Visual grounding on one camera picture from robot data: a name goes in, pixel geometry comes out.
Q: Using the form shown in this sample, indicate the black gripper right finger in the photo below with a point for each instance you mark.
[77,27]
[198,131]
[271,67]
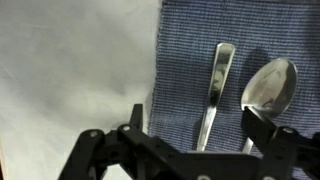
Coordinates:
[283,150]

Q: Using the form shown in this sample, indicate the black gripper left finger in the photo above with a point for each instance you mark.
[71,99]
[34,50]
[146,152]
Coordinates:
[100,150]

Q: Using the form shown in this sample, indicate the silver metal spoon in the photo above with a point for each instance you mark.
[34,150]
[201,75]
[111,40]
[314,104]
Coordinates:
[270,86]

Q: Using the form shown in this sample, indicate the dark blue woven placemat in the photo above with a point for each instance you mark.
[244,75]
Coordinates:
[190,66]

